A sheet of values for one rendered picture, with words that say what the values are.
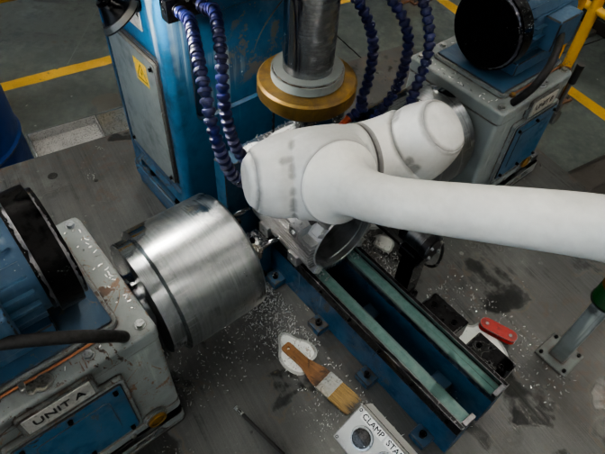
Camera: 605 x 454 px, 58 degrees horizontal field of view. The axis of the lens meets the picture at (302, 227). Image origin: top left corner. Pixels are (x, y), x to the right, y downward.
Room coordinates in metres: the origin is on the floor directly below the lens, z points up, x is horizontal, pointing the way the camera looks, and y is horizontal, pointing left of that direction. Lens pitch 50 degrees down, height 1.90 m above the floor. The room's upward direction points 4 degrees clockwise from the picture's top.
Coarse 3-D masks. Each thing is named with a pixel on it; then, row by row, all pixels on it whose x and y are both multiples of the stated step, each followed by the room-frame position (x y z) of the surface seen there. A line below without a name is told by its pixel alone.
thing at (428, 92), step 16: (400, 96) 1.03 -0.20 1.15; (432, 96) 1.02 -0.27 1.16; (448, 96) 1.05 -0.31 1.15; (368, 112) 0.98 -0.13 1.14; (384, 112) 0.96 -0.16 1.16; (464, 112) 1.02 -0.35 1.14; (464, 128) 0.97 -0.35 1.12; (464, 144) 0.95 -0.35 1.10; (464, 160) 0.94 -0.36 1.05; (448, 176) 0.91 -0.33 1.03
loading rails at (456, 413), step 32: (352, 256) 0.74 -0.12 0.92; (320, 288) 0.65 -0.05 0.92; (352, 288) 0.71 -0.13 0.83; (384, 288) 0.66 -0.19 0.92; (320, 320) 0.63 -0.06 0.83; (352, 320) 0.58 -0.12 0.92; (384, 320) 0.63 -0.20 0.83; (416, 320) 0.59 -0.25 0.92; (352, 352) 0.56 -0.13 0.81; (384, 352) 0.51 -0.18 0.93; (416, 352) 0.56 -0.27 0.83; (448, 352) 0.52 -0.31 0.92; (384, 384) 0.49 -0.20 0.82; (416, 384) 0.44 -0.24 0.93; (448, 384) 0.49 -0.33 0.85; (480, 384) 0.46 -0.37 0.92; (416, 416) 0.42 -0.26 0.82; (448, 416) 0.39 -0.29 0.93; (480, 416) 0.43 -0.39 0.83; (448, 448) 0.37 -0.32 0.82
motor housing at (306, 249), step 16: (272, 224) 0.74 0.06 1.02; (288, 224) 0.71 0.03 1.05; (336, 224) 0.80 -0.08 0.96; (352, 224) 0.79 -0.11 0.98; (368, 224) 0.77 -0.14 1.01; (288, 240) 0.70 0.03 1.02; (304, 240) 0.67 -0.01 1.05; (320, 240) 0.67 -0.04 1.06; (336, 240) 0.76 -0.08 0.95; (352, 240) 0.76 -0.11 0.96; (304, 256) 0.66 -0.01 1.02; (320, 256) 0.71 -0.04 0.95; (336, 256) 0.72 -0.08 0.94
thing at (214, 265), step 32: (160, 224) 0.60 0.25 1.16; (192, 224) 0.60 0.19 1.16; (224, 224) 0.61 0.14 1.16; (128, 256) 0.53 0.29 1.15; (160, 256) 0.53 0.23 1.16; (192, 256) 0.54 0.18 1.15; (224, 256) 0.55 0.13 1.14; (256, 256) 0.58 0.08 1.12; (160, 288) 0.48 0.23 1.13; (192, 288) 0.49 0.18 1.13; (224, 288) 0.51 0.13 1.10; (256, 288) 0.54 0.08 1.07; (160, 320) 0.46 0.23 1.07; (192, 320) 0.46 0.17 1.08; (224, 320) 0.49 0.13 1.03
